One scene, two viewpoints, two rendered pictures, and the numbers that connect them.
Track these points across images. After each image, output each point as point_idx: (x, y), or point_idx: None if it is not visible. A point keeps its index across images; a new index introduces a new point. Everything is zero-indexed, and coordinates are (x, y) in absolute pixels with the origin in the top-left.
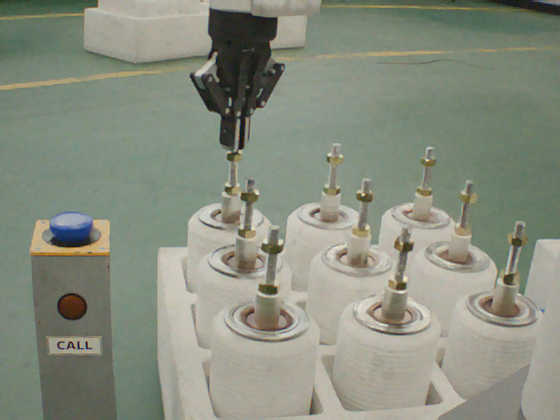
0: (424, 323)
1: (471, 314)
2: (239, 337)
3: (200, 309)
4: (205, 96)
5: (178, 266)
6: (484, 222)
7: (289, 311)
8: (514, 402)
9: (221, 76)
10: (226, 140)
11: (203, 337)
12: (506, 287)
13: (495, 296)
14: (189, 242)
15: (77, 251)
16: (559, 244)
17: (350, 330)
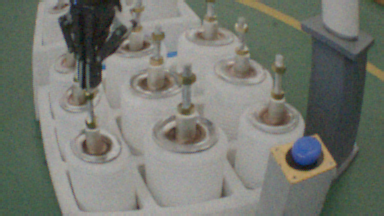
0: (249, 61)
1: (224, 46)
2: (298, 125)
3: (206, 185)
4: (117, 45)
5: (99, 213)
6: None
7: (262, 107)
8: (337, 38)
9: (109, 25)
10: (100, 79)
11: (210, 198)
12: (217, 22)
13: (212, 31)
14: (111, 185)
15: (324, 146)
16: (39, 46)
17: (262, 90)
